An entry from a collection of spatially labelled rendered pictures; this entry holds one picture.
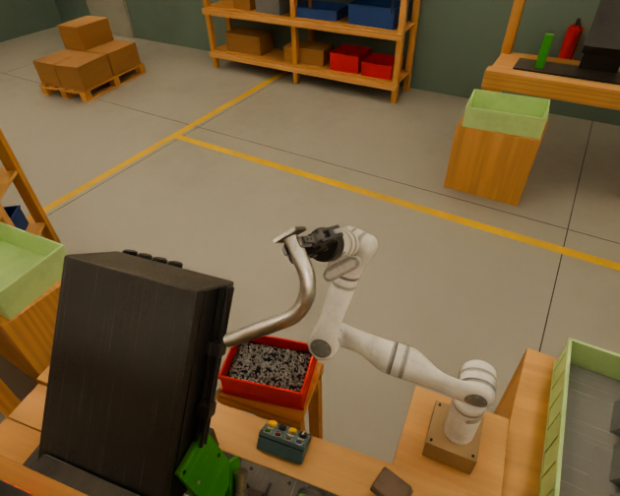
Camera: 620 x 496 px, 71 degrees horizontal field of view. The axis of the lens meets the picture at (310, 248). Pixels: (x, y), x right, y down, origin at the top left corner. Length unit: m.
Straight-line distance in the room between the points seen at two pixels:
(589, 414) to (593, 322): 1.63
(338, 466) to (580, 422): 0.84
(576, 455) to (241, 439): 1.06
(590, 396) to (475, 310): 1.41
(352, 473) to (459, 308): 1.88
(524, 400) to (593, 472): 0.30
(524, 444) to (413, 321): 1.41
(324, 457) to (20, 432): 1.01
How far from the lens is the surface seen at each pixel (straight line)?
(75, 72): 6.70
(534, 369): 1.94
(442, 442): 1.50
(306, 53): 6.38
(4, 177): 3.65
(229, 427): 1.55
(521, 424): 1.78
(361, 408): 2.58
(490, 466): 1.61
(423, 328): 2.95
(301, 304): 0.80
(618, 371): 1.95
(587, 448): 1.76
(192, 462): 1.13
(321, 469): 1.46
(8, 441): 1.83
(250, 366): 1.68
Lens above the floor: 2.26
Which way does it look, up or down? 41 degrees down
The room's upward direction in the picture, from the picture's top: 2 degrees counter-clockwise
